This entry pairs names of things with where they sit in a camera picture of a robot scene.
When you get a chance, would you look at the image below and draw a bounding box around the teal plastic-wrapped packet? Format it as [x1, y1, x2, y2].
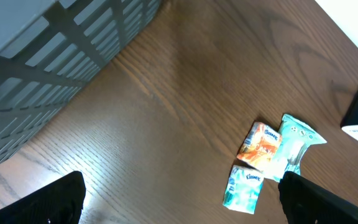
[264, 114, 327, 182]

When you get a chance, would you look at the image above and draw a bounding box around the teal tissue packet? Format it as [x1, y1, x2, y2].
[223, 165, 264, 215]

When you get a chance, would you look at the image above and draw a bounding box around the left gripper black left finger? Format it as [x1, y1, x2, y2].
[0, 171, 86, 224]

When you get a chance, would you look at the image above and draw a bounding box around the orange tissue packet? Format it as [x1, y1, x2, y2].
[237, 121, 282, 172]

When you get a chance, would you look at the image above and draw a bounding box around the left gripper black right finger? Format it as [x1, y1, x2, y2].
[278, 171, 358, 224]

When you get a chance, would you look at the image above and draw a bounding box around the dark grey plastic basket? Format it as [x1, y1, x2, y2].
[0, 0, 160, 164]

